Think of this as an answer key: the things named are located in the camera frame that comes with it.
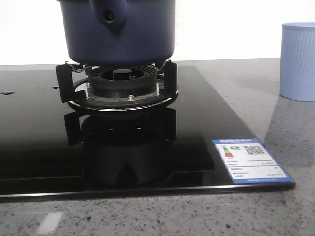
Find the black glass gas stove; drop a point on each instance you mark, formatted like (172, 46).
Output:
(50, 151)

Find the blue saucepan with handle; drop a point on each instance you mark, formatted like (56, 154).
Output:
(119, 32)

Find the light blue ribbed cup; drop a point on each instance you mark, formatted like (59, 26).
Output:
(297, 62)

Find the blue energy label sticker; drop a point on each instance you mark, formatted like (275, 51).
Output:
(249, 162)

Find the right black pot support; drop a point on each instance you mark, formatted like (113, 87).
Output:
(68, 74)

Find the right gas burner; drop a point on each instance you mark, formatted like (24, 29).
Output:
(115, 89)

